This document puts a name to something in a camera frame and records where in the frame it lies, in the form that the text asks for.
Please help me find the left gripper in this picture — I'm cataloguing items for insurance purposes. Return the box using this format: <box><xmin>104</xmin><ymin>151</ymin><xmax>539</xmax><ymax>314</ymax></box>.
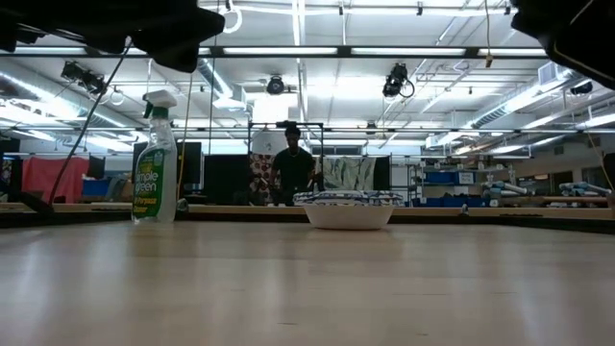
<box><xmin>127</xmin><ymin>0</ymin><xmax>226</xmax><ymax>74</ymax></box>

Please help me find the overhead LED light bar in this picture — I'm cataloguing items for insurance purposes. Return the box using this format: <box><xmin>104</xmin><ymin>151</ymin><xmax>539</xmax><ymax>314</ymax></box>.
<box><xmin>0</xmin><ymin>44</ymin><xmax>549</xmax><ymax>60</ymax></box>

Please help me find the black monitor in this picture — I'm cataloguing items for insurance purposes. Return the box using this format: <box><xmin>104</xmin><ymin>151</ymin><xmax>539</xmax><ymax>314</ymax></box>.
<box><xmin>132</xmin><ymin>141</ymin><xmax>203</xmax><ymax>193</ymax></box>

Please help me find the Simple Green spray bottle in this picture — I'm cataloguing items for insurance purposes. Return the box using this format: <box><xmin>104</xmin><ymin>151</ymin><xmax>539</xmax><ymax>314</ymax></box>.
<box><xmin>132</xmin><ymin>89</ymin><xmax>180</xmax><ymax>225</ymax></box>

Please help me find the black panel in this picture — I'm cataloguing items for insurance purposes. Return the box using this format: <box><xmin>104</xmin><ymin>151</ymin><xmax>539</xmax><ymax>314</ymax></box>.
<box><xmin>204</xmin><ymin>153</ymin><xmax>251</xmax><ymax>206</ymax></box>

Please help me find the red white patterned fabric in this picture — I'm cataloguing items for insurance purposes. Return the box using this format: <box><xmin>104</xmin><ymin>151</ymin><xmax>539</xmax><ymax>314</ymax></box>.
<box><xmin>249</xmin><ymin>153</ymin><xmax>276</xmax><ymax>193</ymax></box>

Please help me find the person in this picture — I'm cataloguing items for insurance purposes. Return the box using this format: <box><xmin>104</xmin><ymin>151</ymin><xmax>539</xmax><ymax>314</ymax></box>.
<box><xmin>267</xmin><ymin>125</ymin><xmax>324</xmax><ymax>207</ymax></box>

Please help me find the red cloth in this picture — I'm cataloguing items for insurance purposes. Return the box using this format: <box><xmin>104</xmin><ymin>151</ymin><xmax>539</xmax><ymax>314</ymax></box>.
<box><xmin>21</xmin><ymin>156</ymin><xmax>91</xmax><ymax>205</ymax></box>

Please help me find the light wooden desk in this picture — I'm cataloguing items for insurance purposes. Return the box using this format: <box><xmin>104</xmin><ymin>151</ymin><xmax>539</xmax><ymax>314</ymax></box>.
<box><xmin>0</xmin><ymin>201</ymin><xmax>615</xmax><ymax>223</ymax></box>

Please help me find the green white patterned fabric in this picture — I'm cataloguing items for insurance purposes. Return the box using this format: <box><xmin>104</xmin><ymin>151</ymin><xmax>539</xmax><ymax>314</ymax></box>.
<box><xmin>320</xmin><ymin>157</ymin><xmax>379</xmax><ymax>191</ymax></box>

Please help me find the blue patterned paper bowl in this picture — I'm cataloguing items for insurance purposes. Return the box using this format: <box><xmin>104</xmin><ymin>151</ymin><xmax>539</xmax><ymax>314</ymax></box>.
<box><xmin>292</xmin><ymin>201</ymin><xmax>405</xmax><ymax>231</ymax></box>

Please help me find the blue storage bin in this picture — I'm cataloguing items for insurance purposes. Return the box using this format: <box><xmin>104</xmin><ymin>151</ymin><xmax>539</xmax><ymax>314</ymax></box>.
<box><xmin>425</xmin><ymin>171</ymin><xmax>460</xmax><ymax>185</ymax></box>
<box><xmin>412</xmin><ymin>195</ymin><xmax>481</xmax><ymax>209</ymax></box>

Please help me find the silver ventilation duct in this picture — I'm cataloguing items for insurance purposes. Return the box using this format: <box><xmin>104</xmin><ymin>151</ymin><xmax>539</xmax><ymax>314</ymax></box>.
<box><xmin>195</xmin><ymin>57</ymin><xmax>251</xmax><ymax>114</ymax></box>

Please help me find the black hanging cable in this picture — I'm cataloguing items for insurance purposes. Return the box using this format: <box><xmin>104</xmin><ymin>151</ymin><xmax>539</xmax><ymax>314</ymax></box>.
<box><xmin>47</xmin><ymin>40</ymin><xmax>134</xmax><ymax>208</ymax></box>

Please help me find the hanging cable with plug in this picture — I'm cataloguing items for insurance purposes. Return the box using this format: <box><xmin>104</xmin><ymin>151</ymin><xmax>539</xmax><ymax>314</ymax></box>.
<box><xmin>483</xmin><ymin>0</ymin><xmax>495</xmax><ymax>69</ymax></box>

